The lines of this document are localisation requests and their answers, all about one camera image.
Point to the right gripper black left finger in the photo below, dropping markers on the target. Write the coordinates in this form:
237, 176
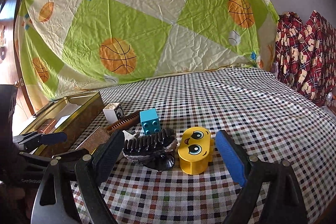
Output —
55, 203

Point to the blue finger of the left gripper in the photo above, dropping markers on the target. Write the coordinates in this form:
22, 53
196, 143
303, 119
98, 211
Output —
53, 138

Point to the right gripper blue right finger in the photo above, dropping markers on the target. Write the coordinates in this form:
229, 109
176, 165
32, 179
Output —
284, 200

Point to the yellow cartoon face block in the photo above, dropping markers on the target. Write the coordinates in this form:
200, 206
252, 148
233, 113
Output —
195, 150

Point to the black hair brush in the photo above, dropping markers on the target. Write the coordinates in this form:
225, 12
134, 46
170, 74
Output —
155, 151

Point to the red bear pattern cloth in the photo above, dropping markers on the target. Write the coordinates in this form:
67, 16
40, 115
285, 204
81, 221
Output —
305, 55

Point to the blue bear toy block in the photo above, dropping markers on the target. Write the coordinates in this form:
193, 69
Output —
150, 121

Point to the small white box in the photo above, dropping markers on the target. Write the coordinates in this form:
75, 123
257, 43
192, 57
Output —
128, 136

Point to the brown wooden comb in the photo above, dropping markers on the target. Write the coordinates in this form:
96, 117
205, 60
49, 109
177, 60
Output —
125, 123

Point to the sports pattern bed sheet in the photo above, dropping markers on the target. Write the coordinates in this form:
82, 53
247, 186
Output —
70, 46

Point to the gold metal tin box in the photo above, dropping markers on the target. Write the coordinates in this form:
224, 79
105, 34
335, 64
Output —
73, 114

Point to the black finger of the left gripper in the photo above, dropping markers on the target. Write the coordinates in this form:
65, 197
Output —
27, 142

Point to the white toy block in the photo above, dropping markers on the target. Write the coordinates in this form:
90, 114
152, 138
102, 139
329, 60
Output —
113, 112

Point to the white red-logo carton box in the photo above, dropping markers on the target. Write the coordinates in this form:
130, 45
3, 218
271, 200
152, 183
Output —
96, 138

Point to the copper brown small box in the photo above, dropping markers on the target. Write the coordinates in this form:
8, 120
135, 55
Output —
47, 126

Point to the checkered tablecloth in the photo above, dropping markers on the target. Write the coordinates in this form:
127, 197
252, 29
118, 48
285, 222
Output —
252, 118

